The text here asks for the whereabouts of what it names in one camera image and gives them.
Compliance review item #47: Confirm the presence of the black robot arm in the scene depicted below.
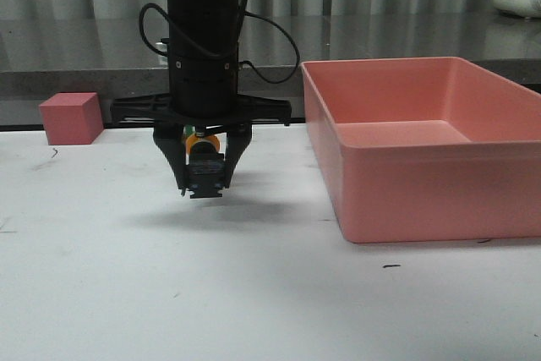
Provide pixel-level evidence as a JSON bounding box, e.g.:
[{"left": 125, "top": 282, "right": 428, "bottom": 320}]
[{"left": 111, "top": 0, "right": 292, "bottom": 199}]

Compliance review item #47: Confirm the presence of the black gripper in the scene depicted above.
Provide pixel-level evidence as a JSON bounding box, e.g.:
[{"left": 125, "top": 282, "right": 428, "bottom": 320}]
[{"left": 110, "top": 94, "right": 292, "bottom": 196}]

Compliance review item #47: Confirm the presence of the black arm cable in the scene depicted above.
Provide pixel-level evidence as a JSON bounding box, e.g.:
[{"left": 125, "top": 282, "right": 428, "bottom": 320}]
[{"left": 138, "top": 0, "right": 302, "bottom": 85}]

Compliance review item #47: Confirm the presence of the pink cube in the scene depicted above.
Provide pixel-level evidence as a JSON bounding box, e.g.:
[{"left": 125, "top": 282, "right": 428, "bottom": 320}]
[{"left": 39, "top": 92, "right": 104, "bottom": 145}]

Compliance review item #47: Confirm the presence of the grey stone counter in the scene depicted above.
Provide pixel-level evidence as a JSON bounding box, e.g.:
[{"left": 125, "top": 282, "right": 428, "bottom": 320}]
[{"left": 1, "top": 12, "right": 540, "bottom": 128}]

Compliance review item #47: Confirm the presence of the pink plastic bin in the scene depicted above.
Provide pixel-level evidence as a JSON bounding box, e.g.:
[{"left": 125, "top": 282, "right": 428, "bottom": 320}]
[{"left": 302, "top": 57, "right": 540, "bottom": 243}]

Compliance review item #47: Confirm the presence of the yellow push button switch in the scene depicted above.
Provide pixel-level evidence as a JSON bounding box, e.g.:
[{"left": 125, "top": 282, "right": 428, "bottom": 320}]
[{"left": 185, "top": 132, "right": 225, "bottom": 199}]

